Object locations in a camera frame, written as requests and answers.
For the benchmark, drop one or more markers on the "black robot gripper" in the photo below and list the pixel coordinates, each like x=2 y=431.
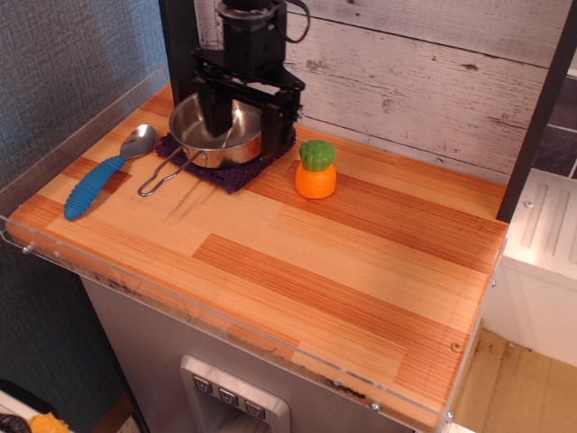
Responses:
x=276 y=92

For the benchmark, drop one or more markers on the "stainless steel pot with handle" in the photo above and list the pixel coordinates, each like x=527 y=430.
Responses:
x=195 y=147

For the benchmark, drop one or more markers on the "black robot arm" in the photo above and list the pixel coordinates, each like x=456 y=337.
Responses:
x=250 y=69

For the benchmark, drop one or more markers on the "orange toy carrot green top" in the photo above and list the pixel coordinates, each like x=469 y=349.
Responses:
x=315 y=175

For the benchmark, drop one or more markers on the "purple folded cloth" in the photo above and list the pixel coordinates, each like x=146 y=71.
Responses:
x=229 y=179

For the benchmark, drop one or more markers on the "clear acrylic table guard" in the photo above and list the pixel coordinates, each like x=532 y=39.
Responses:
x=377 y=288

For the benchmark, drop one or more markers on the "grey toy fridge cabinet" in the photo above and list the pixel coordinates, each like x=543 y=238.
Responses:
x=149 y=343

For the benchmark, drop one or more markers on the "silver dispenser panel with buttons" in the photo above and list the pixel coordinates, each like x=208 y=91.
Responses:
x=223 y=402

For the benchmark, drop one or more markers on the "white toy appliance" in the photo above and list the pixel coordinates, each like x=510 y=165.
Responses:
x=532 y=297

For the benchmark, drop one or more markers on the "orange black object bottom left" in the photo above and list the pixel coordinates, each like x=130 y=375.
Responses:
x=22 y=411

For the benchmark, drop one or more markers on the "blue handled metal spoon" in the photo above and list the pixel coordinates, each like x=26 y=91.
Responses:
x=137 y=143

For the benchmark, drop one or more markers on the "dark left frame post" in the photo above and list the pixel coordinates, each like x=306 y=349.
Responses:
x=180 y=33

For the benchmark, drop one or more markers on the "dark frame post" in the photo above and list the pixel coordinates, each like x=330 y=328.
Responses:
x=180 y=33
x=550 y=91

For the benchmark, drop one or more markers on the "dark right frame post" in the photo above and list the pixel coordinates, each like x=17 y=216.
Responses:
x=550 y=91

